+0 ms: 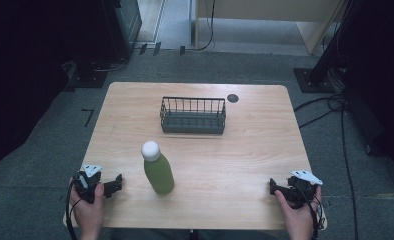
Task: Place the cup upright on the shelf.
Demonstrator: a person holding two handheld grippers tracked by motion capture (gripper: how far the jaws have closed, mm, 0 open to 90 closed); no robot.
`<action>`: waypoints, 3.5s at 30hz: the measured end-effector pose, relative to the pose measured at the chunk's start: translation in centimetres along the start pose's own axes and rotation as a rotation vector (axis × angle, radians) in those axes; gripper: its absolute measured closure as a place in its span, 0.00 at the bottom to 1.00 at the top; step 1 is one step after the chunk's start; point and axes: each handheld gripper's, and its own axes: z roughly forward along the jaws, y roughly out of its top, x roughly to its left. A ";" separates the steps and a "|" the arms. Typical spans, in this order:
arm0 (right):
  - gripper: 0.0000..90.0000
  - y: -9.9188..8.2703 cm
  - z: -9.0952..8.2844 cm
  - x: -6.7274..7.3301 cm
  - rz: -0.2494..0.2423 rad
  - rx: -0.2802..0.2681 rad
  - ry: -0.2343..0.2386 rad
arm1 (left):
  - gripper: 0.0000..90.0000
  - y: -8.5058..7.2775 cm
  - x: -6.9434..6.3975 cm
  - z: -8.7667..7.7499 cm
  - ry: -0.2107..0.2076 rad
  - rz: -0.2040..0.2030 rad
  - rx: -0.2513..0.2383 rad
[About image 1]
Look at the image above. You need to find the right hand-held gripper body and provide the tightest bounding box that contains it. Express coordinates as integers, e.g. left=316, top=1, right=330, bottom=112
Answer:
left=286, top=169, right=324, bottom=210

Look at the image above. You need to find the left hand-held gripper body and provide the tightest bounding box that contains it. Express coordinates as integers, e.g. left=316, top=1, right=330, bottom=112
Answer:
left=72, top=163, right=103, bottom=205

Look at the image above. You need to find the person's right hand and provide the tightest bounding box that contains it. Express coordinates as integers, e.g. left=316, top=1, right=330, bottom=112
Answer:
left=273, top=185, right=323, bottom=240

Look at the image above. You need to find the person's left hand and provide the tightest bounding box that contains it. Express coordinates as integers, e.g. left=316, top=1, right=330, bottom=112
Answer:
left=68, top=177, right=106, bottom=240

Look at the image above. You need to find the green bottle with white cap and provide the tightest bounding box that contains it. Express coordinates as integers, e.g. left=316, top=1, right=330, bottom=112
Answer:
left=140, top=140, right=176, bottom=196

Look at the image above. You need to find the black angled tape mark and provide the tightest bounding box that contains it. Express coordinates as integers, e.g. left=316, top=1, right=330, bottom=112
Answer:
left=81, top=108, right=95, bottom=128

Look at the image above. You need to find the black metal stand with base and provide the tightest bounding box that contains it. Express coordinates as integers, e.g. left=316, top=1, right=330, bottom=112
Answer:
left=292, top=0, right=369, bottom=94

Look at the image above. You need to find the black curtain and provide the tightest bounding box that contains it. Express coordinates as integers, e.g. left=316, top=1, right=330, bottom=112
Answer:
left=0, top=0, right=86, bottom=181
left=338, top=0, right=394, bottom=171

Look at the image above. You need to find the dark cabinet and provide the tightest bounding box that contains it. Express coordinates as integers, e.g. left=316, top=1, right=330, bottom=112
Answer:
left=99, top=0, right=143, bottom=63

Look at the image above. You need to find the light wooden furniture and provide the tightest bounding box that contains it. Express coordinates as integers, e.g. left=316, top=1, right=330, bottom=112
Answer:
left=194, top=0, right=348, bottom=56

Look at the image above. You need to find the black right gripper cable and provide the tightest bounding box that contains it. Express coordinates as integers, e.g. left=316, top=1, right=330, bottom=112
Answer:
left=301, top=186, right=327, bottom=240

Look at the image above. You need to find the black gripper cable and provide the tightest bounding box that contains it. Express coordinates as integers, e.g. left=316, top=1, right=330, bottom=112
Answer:
left=65, top=179, right=83, bottom=240
left=301, top=186, right=327, bottom=240

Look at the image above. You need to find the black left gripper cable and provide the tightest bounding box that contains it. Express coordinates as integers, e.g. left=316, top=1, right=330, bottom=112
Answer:
left=65, top=179, right=83, bottom=240

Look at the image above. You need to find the black floor cable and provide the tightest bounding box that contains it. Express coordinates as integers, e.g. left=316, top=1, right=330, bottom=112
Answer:
left=293, top=93, right=360, bottom=240

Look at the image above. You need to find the black wire basket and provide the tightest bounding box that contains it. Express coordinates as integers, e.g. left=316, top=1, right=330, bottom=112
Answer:
left=159, top=96, right=227, bottom=136

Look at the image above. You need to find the black stand base plate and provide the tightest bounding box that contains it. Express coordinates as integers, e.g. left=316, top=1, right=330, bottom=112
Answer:
left=66, top=64, right=110, bottom=90

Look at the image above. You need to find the black hanging cable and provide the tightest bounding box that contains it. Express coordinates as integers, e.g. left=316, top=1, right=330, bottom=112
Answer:
left=196, top=0, right=217, bottom=52

